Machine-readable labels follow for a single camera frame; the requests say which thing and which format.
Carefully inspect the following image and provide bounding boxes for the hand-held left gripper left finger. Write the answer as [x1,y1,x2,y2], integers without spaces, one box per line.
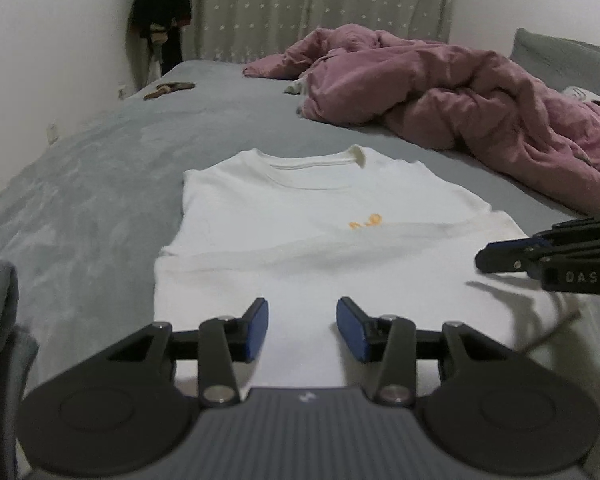
[107,297,270,407]

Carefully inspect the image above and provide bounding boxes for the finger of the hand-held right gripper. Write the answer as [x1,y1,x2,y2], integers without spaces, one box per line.
[532,212,600,245]
[475,239,551,273]

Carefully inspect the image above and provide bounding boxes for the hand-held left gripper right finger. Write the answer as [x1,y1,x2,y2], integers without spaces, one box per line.
[336,296,508,407]

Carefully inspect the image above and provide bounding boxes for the white long-sleeve printed shirt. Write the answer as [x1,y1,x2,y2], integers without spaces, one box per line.
[152,144,588,391]

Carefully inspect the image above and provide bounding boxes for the dark hanging clothes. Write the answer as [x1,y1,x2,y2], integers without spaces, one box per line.
[131,0,191,76]

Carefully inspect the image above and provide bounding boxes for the pink quilt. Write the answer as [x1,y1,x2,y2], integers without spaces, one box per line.
[242,22,600,216]

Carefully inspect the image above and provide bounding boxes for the grey pillow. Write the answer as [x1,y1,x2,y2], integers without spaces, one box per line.
[510,27,600,106]

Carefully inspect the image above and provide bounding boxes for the brown wooden brush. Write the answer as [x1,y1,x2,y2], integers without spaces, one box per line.
[144,81,196,101]

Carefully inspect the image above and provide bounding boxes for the grey star-print curtain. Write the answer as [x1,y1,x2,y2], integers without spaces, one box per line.
[185,0,453,63]

